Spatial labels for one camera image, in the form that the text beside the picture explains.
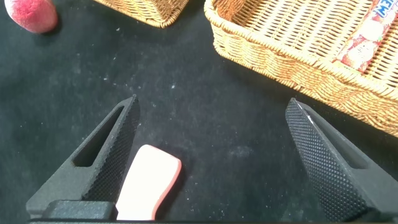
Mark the pink squeeze bottle white cap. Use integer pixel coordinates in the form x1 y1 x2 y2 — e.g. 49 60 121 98
115 144 183 222

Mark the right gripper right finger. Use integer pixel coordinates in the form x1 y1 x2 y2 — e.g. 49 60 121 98
285 97 398 222

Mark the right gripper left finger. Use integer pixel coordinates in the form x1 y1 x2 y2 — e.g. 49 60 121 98
25 95 141 218

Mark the red peach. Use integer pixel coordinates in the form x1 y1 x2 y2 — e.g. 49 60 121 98
4 0 59 34

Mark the wicker basket with brown handles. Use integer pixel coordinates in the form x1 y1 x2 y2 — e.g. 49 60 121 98
92 0 190 29
203 0 398 138

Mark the red Hi-Chew candy pack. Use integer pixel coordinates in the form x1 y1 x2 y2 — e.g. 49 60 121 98
333 0 398 74

